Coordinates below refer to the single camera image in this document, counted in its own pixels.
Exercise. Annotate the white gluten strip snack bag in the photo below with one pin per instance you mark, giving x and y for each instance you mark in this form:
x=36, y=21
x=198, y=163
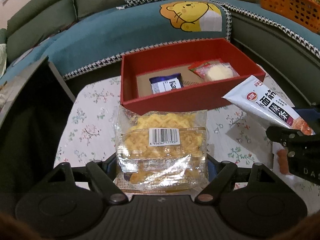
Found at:
x=265, y=106

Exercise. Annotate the white pink sausage packet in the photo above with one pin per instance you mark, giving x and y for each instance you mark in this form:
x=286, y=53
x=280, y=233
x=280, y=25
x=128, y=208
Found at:
x=280, y=164

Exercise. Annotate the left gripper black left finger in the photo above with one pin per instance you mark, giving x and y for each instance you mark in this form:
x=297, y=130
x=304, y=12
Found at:
x=101, y=183

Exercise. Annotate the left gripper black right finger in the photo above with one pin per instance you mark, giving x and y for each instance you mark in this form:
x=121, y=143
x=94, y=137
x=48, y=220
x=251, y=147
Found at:
x=224, y=177

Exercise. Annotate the dark side table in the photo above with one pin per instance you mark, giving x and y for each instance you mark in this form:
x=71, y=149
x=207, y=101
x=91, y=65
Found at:
x=32, y=122

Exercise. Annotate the blue foil snack packet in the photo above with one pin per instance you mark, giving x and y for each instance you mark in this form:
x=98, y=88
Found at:
x=163, y=78

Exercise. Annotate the round white cake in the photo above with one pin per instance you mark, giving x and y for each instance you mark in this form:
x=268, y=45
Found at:
x=220, y=72

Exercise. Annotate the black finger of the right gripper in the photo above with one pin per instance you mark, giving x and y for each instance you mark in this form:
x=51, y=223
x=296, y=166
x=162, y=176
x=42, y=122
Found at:
x=293, y=140
x=311, y=116

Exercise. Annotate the dark green sofa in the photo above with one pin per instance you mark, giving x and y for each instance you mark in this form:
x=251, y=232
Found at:
x=287, y=60

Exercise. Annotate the clear bag of yellow crackers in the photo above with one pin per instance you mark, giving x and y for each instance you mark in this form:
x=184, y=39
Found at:
x=161, y=152

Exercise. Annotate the orange plastic basket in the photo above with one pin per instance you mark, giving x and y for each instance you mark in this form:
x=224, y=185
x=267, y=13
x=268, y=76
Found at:
x=303, y=12

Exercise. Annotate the floral tablecloth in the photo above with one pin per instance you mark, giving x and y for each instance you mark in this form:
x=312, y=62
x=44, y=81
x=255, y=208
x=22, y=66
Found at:
x=89, y=133

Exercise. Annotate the white Kaprons wafer packet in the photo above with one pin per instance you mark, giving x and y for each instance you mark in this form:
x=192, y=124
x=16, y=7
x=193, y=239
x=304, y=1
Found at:
x=165, y=86

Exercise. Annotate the red green snack sachet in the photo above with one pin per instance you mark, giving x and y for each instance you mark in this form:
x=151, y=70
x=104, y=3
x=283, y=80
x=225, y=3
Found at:
x=200, y=68

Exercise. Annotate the red cardboard box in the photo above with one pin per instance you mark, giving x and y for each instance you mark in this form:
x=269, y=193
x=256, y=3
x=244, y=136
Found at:
x=196, y=94

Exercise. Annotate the teal sofa cover with lion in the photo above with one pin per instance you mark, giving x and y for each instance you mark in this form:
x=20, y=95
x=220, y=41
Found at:
x=78, y=46

